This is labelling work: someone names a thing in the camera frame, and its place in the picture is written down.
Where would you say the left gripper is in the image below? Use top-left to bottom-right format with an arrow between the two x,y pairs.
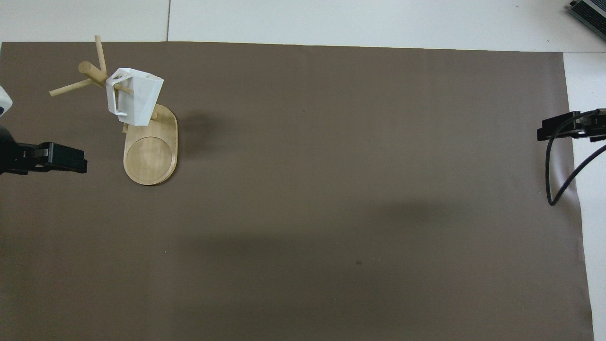
0,124 -> 35,175

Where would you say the wooden cup rack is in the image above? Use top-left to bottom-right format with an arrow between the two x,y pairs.
49,35 -> 178,186

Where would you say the white faceted cup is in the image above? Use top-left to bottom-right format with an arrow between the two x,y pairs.
105,68 -> 164,127

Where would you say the grey ribbed metal box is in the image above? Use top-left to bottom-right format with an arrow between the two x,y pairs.
568,0 -> 606,35

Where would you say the black cable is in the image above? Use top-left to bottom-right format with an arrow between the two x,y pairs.
545,108 -> 606,206

